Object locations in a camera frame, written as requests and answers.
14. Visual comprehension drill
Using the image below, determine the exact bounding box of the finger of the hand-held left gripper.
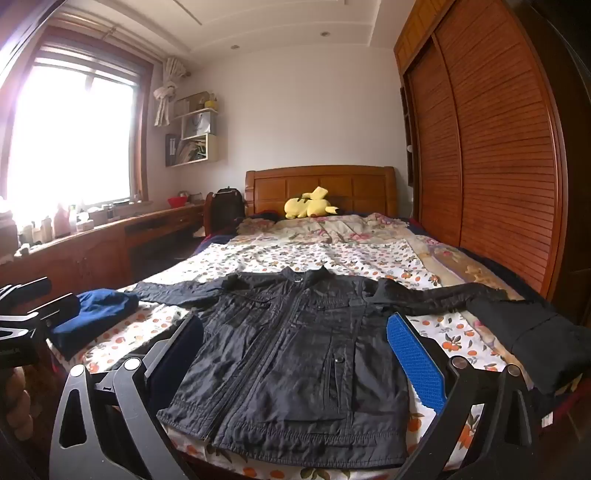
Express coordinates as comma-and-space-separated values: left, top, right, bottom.
28, 294, 80, 326
0, 277, 52, 308

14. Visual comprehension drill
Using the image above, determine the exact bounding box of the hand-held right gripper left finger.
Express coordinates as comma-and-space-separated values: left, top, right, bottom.
48, 314, 206, 480

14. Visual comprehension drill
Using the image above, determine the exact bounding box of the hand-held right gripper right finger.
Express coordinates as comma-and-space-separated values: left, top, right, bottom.
387, 313, 541, 480

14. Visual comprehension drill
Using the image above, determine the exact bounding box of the black jacket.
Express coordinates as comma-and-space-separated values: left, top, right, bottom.
131, 267, 513, 467

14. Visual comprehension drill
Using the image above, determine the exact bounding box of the black coat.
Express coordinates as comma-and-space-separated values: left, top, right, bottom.
466, 295, 588, 395

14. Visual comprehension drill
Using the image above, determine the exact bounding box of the person's left hand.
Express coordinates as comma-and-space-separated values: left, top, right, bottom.
0, 367, 35, 443

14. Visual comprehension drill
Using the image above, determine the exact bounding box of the blue garment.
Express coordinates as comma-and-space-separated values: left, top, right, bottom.
50, 288, 140, 361

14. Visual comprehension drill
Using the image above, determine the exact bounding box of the wooden desk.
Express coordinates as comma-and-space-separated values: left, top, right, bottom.
0, 203, 206, 324

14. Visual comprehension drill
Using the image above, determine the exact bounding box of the beige patterned blanket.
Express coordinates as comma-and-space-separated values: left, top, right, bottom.
416, 235, 522, 301

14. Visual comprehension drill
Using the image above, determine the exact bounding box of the orange print bed sheet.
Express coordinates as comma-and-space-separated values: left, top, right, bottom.
76, 240, 583, 480

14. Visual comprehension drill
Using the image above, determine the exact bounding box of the floral quilt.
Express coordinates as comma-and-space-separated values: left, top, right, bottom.
235, 212, 416, 252

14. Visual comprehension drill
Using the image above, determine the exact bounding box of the window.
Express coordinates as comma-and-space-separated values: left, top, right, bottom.
0, 44, 153, 204

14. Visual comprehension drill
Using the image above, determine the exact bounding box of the dark backpack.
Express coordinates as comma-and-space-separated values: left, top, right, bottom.
213, 188, 245, 222

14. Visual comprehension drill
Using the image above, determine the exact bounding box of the wooden headboard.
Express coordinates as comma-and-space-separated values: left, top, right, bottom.
245, 165, 398, 219

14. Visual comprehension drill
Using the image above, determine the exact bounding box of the yellow plush toy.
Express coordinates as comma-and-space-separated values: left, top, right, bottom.
283, 186, 341, 220

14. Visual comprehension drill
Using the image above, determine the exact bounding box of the wooden slatted wardrobe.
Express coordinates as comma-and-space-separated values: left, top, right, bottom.
393, 0, 568, 301

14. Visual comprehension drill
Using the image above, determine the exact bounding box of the tied cream curtain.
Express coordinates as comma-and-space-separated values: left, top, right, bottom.
153, 58, 190, 127

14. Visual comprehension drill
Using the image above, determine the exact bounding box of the white wall shelf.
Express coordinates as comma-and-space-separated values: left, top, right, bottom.
165, 92, 220, 168

